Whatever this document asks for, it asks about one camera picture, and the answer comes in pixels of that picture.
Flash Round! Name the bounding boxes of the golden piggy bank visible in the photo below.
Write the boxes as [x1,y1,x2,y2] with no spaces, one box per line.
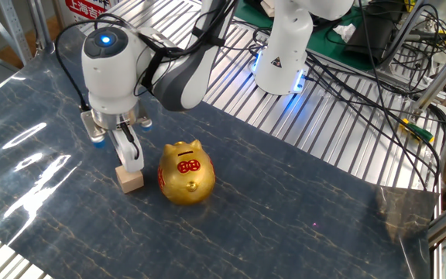
[156,139,217,206]

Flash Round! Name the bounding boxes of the small wooden cube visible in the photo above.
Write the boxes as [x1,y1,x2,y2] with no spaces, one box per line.
[115,165,145,195]

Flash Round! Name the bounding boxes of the crumpled white tissue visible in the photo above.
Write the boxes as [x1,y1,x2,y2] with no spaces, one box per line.
[331,22,358,43]

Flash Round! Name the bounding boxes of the black camera cable on arm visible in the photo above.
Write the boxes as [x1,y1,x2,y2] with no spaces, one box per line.
[54,0,240,160]

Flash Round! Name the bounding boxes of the red white sign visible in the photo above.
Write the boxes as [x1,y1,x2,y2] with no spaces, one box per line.
[64,0,112,21]

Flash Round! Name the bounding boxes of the green cutting mat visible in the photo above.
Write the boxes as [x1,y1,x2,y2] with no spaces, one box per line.
[234,0,413,73]

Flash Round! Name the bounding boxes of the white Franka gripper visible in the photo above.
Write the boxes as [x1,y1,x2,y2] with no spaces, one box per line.
[108,123,146,174]

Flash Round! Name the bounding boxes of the silver wrist camera blue ends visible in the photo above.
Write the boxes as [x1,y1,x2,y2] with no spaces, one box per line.
[80,108,154,150]

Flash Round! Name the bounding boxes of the dark blue marble mat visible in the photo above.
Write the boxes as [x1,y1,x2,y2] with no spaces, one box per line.
[0,26,440,279]

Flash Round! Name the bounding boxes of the aluminium frame post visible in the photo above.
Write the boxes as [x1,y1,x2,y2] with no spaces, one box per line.
[411,38,446,114]
[0,0,34,65]

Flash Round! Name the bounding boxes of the green yellow screwdriver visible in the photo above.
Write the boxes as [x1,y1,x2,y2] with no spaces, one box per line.
[399,118,435,144]

